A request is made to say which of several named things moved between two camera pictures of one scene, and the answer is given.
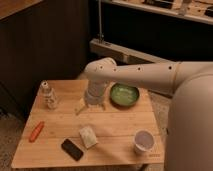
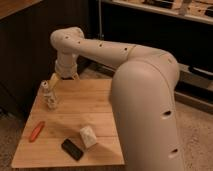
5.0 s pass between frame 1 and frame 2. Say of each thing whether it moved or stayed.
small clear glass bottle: stayed
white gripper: moved
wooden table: stayed
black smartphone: stayed
